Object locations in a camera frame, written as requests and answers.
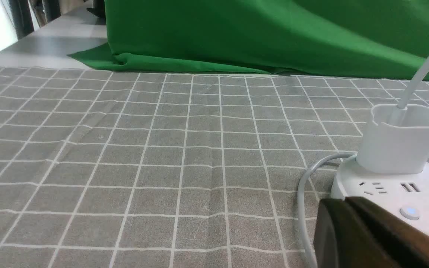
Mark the white desk lamp socket base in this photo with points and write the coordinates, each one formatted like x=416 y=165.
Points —
x=390 y=167

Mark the grey checked tablecloth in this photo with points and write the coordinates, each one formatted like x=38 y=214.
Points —
x=100 y=169

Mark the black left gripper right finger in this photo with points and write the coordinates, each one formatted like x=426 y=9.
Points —
x=408 y=246

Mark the green backdrop cloth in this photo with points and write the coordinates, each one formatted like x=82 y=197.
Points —
x=341 y=38

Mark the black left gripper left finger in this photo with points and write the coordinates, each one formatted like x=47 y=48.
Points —
x=342 y=240

